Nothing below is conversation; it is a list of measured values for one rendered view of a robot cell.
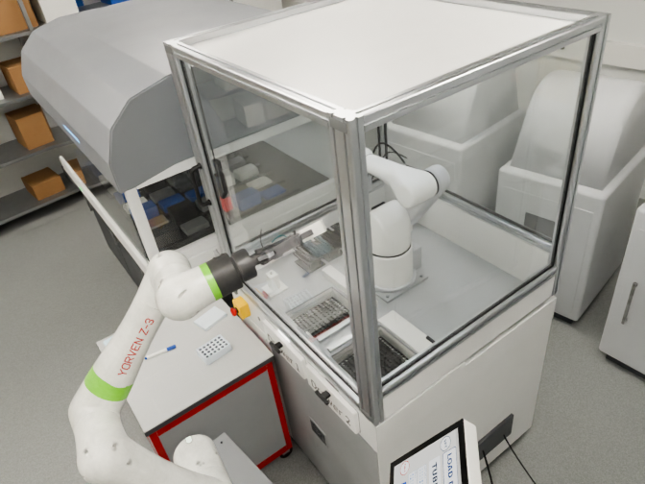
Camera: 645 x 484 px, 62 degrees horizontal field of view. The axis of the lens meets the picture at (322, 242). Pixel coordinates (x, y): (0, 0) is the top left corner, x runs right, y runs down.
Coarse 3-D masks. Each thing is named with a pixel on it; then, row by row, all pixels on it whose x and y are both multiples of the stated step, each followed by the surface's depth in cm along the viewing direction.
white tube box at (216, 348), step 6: (216, 336) 234; (222, 336) 233; (210, 342) 232; (216, 342) 231; (222, 342) 231; (228, 342) 230; (198, 348) 229; (204, 348) 229; (210, 348) 229; (216, 348) 228; (222, 348) 228; (228, 348) 230; (198, 354) 230; (204, 354) 227; (210, 354) 227; (216, 354) 226; (222, 354) 229; (204, 360) 225; (210, 360) 225
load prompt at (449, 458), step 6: (450, 450) 139; (444, 456) 139; (450, 456) 137; (456, 456) 136; (444, 462) 138; (450, 462) 136; (456, 462) 134; (444, 468) 137; (450, 468) 135; (456, 468) 133; (444, 474) 136; (450, 474) 134; (456, 474) 132; (444, 480) 134; (450, 480) 133; (456, 480) 131
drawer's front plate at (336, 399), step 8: (312, 368) 196; (312, 376) 197; (320, 376) 193; (320, 384) 193; (328, 384) 189; (320, 392) 197; (328, 392) 189; (336, 392) 186; (336, 400) 186; (344, 400) 183; (336, 408) 190; (344, 408) 183; (352, 408) 180; (344, 416) 186; (352, 416) 179; (352, 424) 183
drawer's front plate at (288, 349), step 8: (264, 320) 220; (264, 328) 222; (272, 328) 215; (272, 336) 217; (280, 336) 211; (288, 344) 207; (288, 352) 209; (296, 352) 203; (288, 360) 213; (296, 360) 205; (304, 360) 201; (296, 368) 209; (304, 368) 203; (304, 376) 205
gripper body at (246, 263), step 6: (234, 252) 126; (240, 252) 125; (246, 252) 125; (234, 258) 124; (240, 258) 124; (246, 258) 124; (252, 258) 124; (240, 264) 123; (246, 264) 123; (252, 264) 124; (258, 264) 125; (240, 270) 123; (246, 270) 123; (252, 270) 124; (246, 276) 124; (252, 276) 125
